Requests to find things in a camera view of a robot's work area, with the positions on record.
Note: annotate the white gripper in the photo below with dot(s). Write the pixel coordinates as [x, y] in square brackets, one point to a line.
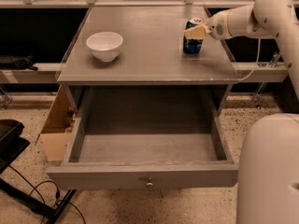
[217, 25]

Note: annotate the blue pepsi can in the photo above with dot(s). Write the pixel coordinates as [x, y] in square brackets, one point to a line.
[192, 46]

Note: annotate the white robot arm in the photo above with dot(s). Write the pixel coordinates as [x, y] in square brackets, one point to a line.
[268, 167]

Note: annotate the grey open top drawer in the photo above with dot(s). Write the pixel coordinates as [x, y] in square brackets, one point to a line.
[125, 135]

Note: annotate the round metal drawer knob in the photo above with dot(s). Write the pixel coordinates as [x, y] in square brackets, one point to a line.
[149, 184]

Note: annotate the grey wooden cabinet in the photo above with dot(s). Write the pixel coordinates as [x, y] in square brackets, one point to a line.
[151, 53]

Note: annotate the white ceramic bowl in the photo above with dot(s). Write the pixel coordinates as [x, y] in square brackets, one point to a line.
[105, 46]

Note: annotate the brown cardboard box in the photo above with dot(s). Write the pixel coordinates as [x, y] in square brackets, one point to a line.
[58, 126]

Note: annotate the grey metal rail frame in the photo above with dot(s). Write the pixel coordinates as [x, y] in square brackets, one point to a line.
[31, 72]

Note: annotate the black cloth on rail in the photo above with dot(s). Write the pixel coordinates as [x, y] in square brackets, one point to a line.
[17, 62]

